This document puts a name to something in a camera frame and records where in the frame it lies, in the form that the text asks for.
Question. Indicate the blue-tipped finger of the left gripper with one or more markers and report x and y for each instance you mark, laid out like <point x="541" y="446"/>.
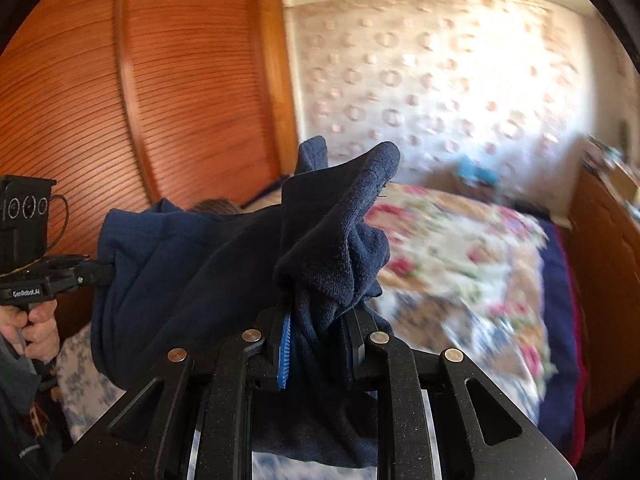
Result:
<point x="94" y="273"/>

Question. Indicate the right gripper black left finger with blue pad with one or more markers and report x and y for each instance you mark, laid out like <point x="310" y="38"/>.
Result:
<point x="188" y="417"/>

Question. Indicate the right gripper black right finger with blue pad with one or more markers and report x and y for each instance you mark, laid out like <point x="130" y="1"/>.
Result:
<point x="441" y="417"/>

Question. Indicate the navy blue fleece garment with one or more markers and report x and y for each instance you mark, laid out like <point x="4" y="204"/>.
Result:
<point x="191" y="279"/>

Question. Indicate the person's left hand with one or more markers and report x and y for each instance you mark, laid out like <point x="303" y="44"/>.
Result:
<point x="34" y="334"/>

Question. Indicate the blue floral white bedsheet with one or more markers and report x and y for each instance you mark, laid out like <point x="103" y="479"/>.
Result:
<point x="87" y="395"/>

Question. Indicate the colourful floral navy-edged blanket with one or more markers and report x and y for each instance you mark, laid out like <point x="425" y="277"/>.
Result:
<point x="494" y="283"/>

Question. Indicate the wooden louvred wardrobe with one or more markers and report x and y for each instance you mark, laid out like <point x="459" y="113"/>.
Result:
<point x="125" y="102"/>

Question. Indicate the long wooden sideboard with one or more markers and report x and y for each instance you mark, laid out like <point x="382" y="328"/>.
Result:
<point x="603" y="252"/>

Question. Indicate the turquoise item by curtain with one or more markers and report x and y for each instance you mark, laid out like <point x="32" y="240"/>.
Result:
<point x="472" y="172"/>

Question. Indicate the cardboard box on sideboard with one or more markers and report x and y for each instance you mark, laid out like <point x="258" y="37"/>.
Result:
<point x="625" y="183"/>

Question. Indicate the sheer circle-patterned curtain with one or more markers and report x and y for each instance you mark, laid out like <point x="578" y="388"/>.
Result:
<point x="502" y="85"/>

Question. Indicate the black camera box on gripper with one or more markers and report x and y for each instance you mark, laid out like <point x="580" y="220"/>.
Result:
<point x="24" y="220"/>

